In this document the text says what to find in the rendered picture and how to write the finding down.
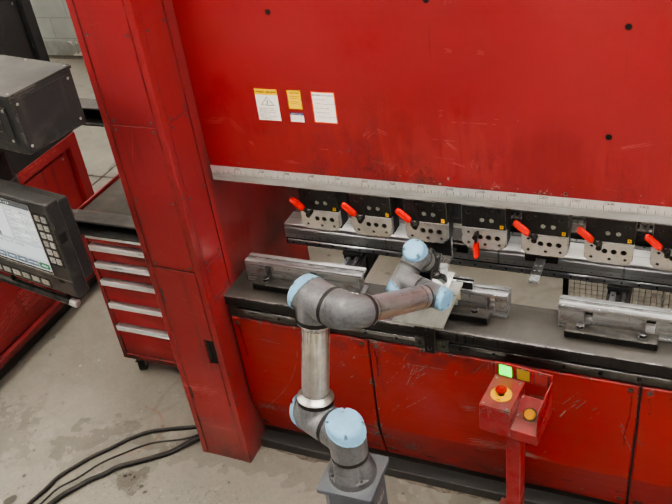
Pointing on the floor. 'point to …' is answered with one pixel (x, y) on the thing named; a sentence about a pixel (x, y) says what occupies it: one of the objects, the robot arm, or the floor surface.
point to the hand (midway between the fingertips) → (436, 281)
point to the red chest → (127, 285)
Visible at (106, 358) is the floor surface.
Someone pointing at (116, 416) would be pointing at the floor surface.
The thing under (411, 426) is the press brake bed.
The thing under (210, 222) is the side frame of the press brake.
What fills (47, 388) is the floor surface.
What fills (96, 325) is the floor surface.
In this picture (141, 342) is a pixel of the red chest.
